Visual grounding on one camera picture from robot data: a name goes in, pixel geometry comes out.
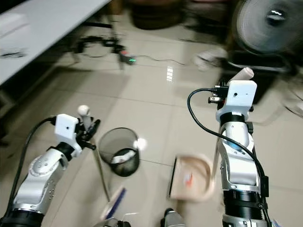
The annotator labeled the broom with white knob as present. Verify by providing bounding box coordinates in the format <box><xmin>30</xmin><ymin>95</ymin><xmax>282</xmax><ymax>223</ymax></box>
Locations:
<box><xmin>78</xmin><ymin>105</ymin><xmax>129</xmax><ymax>222</ymax></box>

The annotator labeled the beige long-handled dustpan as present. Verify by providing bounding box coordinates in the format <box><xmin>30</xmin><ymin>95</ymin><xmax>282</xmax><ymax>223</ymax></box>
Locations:
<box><xmin>169</xmin><ymin>67</ymin><xmax>255</xmax><ymax>204</ymax></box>

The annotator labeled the grey floor fan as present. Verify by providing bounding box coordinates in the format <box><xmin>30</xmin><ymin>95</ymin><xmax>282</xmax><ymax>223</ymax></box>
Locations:
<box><xmin>226</xmin><ymin>0</ymin><xmax>303</xmax><ymax>74</ymax></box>

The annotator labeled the white paper in bin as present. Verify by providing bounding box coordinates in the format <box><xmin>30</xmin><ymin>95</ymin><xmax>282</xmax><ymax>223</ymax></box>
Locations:
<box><xmin>110</xmin><ymin>149</ymin><xmax>138</xmax><ymax>165</ymax></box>

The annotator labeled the black mesh waste bin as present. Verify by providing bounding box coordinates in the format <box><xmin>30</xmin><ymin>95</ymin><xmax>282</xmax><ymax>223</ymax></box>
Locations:
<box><xmin>98</xmin><ymin>127</ymin><xmax>141</xmax><ymax>178</ymax></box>

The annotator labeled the power strip with green light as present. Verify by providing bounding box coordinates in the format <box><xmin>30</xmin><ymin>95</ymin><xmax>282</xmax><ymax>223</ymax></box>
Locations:
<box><xmin>121</xmin><ymin>50</ymin><xmax>139</xmax><ymax>66</ymax></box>

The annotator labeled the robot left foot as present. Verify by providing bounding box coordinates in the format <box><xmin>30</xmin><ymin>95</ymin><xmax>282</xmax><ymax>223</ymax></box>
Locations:
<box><xmin>100</xmin><ymin>218</ymin><xmax>133</xmax><ymax>227</ymax></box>

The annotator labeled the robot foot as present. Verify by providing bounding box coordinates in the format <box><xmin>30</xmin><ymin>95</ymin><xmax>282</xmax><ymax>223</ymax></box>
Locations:
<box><xmin>163</xmin><ymin>208</ymin><xmax>190</xmax><ymax>227</ymax></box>
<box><xmin>100</xmin><ymin>218</ymin><xmax>133</xmax><ymax>227</ymax></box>

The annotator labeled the white table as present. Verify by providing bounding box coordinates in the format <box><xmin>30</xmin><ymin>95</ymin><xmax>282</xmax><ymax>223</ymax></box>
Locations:
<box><xmin>0</xmin><ymin>0</ymin><xmax>113</xmax><ymax>87</ymax></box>

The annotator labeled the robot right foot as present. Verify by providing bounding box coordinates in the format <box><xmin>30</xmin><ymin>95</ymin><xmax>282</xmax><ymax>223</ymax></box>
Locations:
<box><xmin>163</xmin><ymin>208</ymin><xmax>190</xmax><ymax>227</ymax></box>

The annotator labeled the dark round basket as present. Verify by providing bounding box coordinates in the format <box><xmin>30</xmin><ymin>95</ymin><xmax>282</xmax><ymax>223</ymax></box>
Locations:
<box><xmin>129</xmin><ymin>0</ymin><xmax>185</xmax><ymax>31</ymax></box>

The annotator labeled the white crumpled rubbish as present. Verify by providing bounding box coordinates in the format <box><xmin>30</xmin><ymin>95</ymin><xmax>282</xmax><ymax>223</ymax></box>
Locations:
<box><xmin>194</xmin><ymin>47</ymin><xmax>229</xmax><ymax>68</ymax></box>

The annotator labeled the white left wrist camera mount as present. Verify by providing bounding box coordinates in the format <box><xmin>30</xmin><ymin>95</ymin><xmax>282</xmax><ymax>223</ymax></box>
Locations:
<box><xmin>55</xmin><ymin>114</ymin><xmax>81</xmax><ymax>153</ymax></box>

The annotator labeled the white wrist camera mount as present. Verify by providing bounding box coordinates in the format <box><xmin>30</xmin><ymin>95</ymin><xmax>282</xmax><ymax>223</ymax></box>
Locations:
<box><xmin>215</xmin><ymin>79</ymin><xmax>258</xmax><ymax>125</ymax></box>
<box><xmin>55</xmin><ymin>114</ymin><xmax>81</xmax><ymax>153</ymax></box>

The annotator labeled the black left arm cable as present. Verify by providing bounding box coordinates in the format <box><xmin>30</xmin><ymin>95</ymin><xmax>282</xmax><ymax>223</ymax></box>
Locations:
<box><xmin>13</xmin><ymin>116</ymin><xmax>59</xmax><ymax>213</ymax></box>

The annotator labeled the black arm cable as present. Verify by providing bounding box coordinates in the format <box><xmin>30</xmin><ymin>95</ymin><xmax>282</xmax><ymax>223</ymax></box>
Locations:
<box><xmin>187</xmin><ymin>85</ymin><xmax>271</xmax><ymax>225</ymax></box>
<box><xmin>13</xmin><ymin>116</ymin><xmax>59</xmax><ymax>213</ymax></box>

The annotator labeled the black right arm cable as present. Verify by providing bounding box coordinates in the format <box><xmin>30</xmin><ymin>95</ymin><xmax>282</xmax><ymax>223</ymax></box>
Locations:
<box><xmin>187</xmin><ymin>85</ymin><xmax>271</xmax><ymax>225</ymax></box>

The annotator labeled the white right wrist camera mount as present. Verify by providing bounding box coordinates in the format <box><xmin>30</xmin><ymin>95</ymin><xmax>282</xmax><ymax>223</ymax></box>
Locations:
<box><xmin>215</xmin><ymin>79</ymin><xmax>258</xmax><ymax>125</ymax></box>

